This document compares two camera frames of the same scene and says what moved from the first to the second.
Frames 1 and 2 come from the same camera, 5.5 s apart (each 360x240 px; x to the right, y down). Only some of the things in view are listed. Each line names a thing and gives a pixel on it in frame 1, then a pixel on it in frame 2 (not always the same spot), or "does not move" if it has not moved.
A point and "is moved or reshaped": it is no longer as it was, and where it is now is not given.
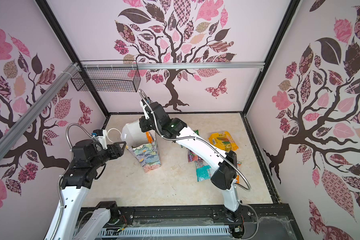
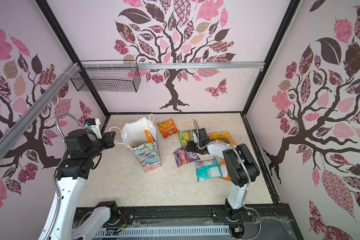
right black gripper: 144,124 to 190,147
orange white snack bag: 149,137 does not move
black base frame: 253,221 does not move
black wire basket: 107,75 does not move
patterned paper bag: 146,153 does not move
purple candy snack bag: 193,157 is moved or reshaped
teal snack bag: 203,170 does not move
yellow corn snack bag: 224,141 does not move
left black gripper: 115,149 to 109,138
